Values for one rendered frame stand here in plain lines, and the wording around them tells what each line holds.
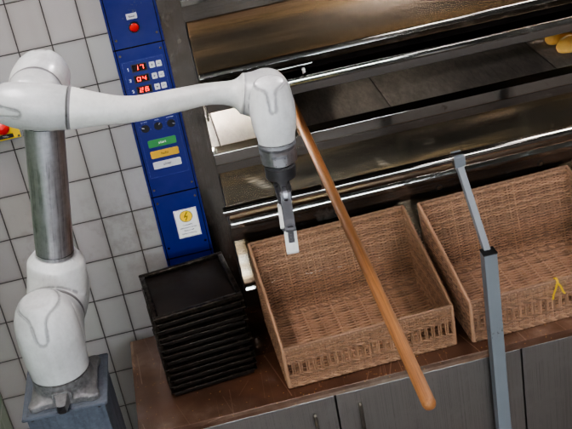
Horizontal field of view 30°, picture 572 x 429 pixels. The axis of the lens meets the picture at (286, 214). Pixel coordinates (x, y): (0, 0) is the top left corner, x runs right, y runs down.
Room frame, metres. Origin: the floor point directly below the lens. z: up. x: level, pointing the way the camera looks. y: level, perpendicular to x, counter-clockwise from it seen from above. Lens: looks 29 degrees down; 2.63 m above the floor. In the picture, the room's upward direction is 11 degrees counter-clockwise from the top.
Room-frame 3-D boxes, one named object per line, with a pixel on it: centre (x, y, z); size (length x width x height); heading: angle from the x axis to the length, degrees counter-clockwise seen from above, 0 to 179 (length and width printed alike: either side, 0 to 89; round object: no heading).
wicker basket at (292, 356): (2.90, -0.15, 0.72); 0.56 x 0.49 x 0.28; 97
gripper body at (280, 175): (2.31, -0.01, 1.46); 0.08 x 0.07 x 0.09; 2
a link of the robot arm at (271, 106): (2.33, -0.01, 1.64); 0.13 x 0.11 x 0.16; 0
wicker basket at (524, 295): (2.96, -0.74, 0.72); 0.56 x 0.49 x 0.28; 97
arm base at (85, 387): (2.27, 0.65, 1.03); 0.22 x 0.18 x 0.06; 3
